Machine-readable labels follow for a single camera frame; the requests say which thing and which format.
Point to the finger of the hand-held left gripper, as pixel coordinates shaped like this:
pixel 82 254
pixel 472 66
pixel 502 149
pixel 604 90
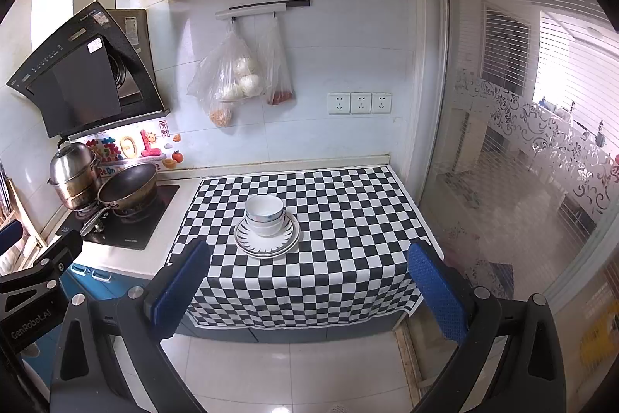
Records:
pixel 10 236
pixel 60 256

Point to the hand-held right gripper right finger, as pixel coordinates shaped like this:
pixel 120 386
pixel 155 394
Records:
pixel 437 292

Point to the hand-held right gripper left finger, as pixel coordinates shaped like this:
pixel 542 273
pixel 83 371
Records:
pixel 180 285

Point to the white bowl with coloured print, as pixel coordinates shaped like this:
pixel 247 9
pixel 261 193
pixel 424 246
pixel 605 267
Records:
pixel 263 206

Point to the white plate with flower print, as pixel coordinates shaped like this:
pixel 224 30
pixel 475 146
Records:
pixel 296 243

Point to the black gas stove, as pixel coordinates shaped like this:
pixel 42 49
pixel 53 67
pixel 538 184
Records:
pixel 140 224

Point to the stainless steel steamer pot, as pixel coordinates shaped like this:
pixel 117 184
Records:
pixel 72 176

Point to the dark frying pan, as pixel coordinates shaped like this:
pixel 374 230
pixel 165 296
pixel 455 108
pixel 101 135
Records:
pixel 130 185

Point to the black and white checkered cloth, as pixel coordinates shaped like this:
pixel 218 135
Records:
pixel 348 248

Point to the frosted glass sliding door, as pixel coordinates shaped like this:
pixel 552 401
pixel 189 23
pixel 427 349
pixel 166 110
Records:
pixel 522 151

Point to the black range hood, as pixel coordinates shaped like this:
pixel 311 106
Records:
pixel 82 89

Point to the plastic bag of orange snacks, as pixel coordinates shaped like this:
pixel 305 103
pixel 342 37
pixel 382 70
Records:
pixel 220 115

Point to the plastic bag of white buns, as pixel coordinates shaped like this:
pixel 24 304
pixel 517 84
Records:
pixel 232 76

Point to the plastic bag with red food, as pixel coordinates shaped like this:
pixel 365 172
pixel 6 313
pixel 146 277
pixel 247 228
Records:
pixel 279 84

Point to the colourful wall stickers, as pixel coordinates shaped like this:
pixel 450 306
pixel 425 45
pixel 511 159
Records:
pixel 130 149

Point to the white wall outlet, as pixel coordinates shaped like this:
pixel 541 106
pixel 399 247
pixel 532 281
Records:
pixel 360 103
pixel 338 103
pixel 381 102

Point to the wall hook rail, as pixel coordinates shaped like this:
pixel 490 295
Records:
pixel 263 9

